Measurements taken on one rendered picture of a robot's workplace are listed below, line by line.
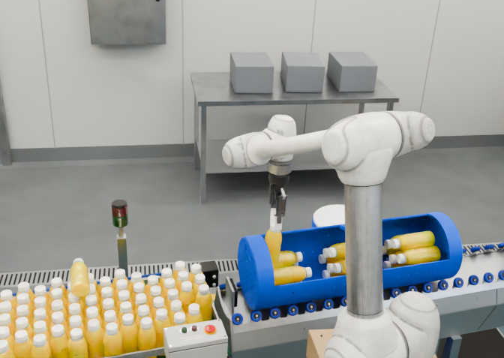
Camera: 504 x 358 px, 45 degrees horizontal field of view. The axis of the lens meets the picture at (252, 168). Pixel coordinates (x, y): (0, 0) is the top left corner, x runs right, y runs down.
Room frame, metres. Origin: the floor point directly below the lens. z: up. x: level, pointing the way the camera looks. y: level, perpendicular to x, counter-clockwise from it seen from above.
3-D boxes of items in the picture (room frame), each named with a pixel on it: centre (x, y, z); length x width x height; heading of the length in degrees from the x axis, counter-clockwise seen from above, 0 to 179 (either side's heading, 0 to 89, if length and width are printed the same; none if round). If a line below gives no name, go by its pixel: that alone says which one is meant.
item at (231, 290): (1.93, 0.06, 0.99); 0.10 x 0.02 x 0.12; 18
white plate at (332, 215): (2.49, -0.44, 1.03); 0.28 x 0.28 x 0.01
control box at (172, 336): (1.59, 0.16, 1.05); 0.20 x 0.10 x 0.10; 108
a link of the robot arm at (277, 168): (1.98, -0.10, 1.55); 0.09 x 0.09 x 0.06
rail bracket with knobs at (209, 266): (2.11, 0.16, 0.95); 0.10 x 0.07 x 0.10; 18
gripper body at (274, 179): (1.98, -0.10, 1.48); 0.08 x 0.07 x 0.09; 18
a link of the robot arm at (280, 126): (1.98, -0.09, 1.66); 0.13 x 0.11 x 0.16; 128
